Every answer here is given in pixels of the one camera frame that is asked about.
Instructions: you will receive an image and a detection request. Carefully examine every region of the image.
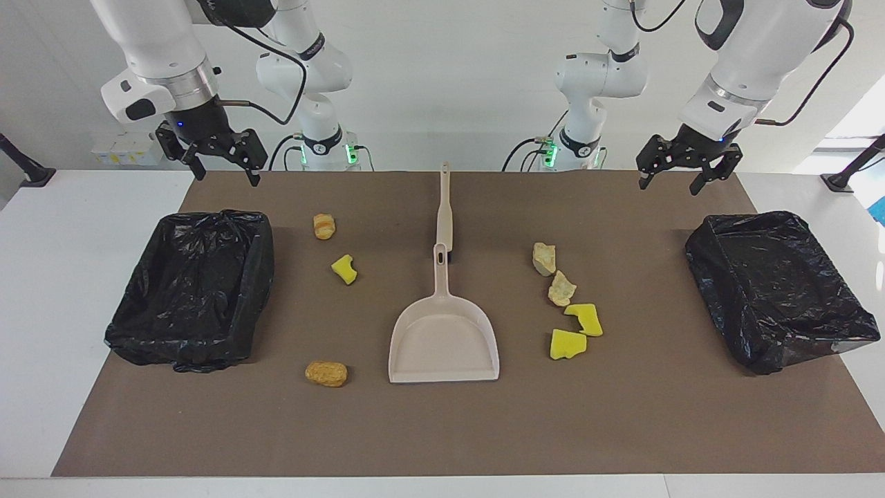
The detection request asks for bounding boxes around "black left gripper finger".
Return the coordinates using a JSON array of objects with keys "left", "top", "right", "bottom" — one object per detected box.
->
[
  {"left": 690, "top": 147, "right": 744, "bottom": 196},
  {"left": 637, "top": 136, "right": 675, "bottom": 189}
]

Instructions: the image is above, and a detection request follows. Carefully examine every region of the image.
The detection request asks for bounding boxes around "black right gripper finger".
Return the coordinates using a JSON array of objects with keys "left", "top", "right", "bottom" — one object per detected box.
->
[
  {"left": 156, "top": 123, "right": 207, "bottom": 182},
  {"left": 234, "top": 129, "right": 268, "bottom": 187}
]

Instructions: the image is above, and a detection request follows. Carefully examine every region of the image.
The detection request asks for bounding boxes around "small yellow sponge piece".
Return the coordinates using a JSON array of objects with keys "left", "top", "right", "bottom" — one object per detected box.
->
[{"left": 330, "top": 254, "right": 358, "bottom": 286}]

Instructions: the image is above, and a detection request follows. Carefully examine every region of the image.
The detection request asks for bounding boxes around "pale bread chunk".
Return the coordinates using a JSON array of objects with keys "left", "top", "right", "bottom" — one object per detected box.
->
[
  {"left": 548, "top": 270, "right": 577, "bottom": 308},
  {"left": 532, "top": 241, "right": 557, "bottom": 277}
]

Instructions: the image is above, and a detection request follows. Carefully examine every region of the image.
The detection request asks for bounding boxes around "yellow sponge with green pad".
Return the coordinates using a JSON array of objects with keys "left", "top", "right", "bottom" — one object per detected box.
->
[{"left": 563, "top": 303, "right": 604, "bottom": 338}]

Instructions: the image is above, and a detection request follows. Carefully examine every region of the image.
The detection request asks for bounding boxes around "beige hand brush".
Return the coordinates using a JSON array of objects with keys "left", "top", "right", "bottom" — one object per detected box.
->
[{"left": 435, "top": 162, "right": 457, "bottom": 265}]

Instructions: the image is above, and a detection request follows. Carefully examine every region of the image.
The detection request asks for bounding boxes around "beige plastic dustpan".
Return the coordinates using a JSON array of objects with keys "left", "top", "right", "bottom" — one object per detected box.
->
[{"left": 388, "top": 243, "right": 501, "bottom": 383}]

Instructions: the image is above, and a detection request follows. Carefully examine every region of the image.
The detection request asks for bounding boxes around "bin with black bag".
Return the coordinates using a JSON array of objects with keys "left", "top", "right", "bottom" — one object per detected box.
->
[
  {"left": 104, "top": 210, "right": 275, "bottom": 374},
  {"left": 684, "top": 211, "right": 882, "bottom": 376}
]

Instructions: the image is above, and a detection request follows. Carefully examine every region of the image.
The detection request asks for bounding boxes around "white boxes row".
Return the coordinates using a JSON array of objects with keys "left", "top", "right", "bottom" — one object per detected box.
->
[{"left": 91, "top": 131, "right": 165, "bottom": 167}]

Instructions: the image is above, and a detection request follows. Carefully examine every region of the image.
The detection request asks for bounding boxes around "brown bread roll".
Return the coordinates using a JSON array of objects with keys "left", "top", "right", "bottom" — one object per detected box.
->
[{"left": 305, "top": 360, "right": 348, "bottom": 388}]

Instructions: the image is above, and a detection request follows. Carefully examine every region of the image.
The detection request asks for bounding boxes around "brown table mat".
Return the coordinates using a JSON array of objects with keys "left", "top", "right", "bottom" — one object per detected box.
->
[{"left": 52, "top": 171, "right": 885, "bottom": 478}]

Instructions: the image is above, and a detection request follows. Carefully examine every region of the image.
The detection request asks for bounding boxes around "black base cable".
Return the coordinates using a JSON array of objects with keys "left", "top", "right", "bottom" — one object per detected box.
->
[
  {"left": 268, "top": 135, "right": 305, "bottom": 172},
  {"left": 503, "top": 137, "right": 554, "bottom": 172}
]

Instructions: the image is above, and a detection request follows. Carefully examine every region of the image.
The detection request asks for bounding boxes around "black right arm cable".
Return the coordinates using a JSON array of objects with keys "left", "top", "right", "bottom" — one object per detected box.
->
[{"left": 197, "top": 0, "right": 307, "bottom": 126}]

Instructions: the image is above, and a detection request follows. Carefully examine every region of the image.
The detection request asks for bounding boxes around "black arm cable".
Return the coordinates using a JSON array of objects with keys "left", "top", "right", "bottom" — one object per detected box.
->
[
  {"left": 197, "top": 0, "right": 307, "bottom": 126},
  {"left": 631, "top": 0, "right": 855, "bottom": 127}
]

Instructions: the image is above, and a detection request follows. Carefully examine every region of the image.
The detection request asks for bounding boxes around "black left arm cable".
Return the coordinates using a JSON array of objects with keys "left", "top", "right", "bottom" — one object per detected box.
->
[{"left": 631, "top": 0, "right": 855, "bottom": 127}]

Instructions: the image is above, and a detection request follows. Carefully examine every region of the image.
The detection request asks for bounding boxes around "black camera stand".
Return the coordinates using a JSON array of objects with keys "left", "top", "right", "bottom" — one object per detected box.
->
[
  {"left": 820, "top": 133, "right": 885, "bottom": 193},
  {"left": 0, "top": 133, "right": 57, "bottom": 188}
]

